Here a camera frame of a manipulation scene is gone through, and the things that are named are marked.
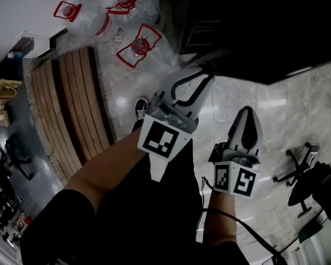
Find person's black shoe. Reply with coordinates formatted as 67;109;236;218
131;98;149;134

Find black fridge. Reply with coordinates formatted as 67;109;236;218
179;0;331;86

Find black cable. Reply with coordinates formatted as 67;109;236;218
200;176;289;265

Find black metal stands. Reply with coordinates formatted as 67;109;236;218
0;133;35;231

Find large clear water jug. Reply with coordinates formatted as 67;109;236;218
107;0;161;29
54;0;120;41
116;23;180;73

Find person's right forearm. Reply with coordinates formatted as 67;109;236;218
202;189;238;248

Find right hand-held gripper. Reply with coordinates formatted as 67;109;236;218
208;105;264;200

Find white appliance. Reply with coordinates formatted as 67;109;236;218
291;216;331;265

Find person's black clothing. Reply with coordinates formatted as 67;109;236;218
19;138;268;265

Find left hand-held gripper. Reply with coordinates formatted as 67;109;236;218
137;66;216;182

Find person's left forearm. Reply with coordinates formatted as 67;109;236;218
62;132;152;215

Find black office chair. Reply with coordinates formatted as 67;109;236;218
273;141;322;218

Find wooden slatted pallet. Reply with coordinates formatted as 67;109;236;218
29;45;115;182

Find cardboard boxes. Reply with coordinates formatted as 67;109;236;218
0;78;23;128

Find black bag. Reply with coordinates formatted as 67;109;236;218
313;160;331;227

